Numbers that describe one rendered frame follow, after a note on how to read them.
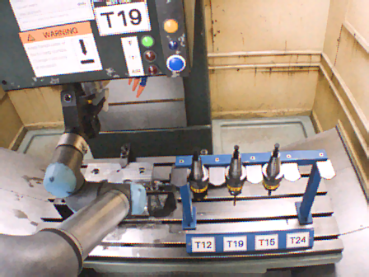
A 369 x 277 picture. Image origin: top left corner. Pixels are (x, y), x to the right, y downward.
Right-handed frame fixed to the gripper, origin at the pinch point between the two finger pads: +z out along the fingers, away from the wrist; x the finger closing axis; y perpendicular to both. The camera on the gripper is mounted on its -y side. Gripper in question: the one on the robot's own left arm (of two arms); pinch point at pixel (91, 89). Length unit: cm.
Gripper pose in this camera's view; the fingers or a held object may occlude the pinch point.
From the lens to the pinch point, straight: 97.3
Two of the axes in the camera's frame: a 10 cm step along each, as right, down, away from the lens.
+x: 9.9, -0.5, -1.0
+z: 0.4, -7.1, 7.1
